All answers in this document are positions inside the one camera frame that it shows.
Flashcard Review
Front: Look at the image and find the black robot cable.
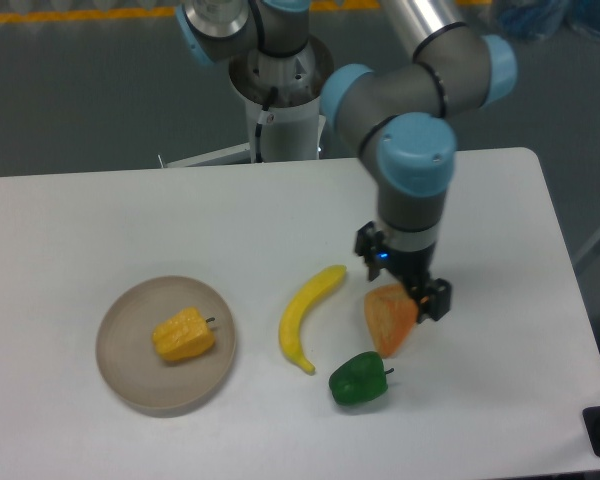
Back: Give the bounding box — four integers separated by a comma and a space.
252, 85, 280, 164

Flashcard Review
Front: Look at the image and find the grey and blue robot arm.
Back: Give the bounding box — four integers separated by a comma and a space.
175, 1, 517, 320

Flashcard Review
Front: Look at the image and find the beige round plate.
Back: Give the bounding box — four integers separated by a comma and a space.
96, 276, 237, 417

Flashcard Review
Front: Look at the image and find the green bell pepper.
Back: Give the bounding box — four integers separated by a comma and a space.
328, 351, 394, 406

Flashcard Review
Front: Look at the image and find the yellow bell pepper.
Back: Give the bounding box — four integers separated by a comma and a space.
152, 306, 215, 362

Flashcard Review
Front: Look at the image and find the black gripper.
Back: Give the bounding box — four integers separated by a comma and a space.
354, 221, 453, 323

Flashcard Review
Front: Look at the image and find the orange fruit wedge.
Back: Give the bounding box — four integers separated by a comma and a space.
364, 284, 418, 358

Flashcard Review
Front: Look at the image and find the blue plastic bag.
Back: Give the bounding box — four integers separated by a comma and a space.
490, 0, 600, 41

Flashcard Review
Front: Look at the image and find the yellow banana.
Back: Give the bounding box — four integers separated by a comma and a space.
278, 264, 347, 375

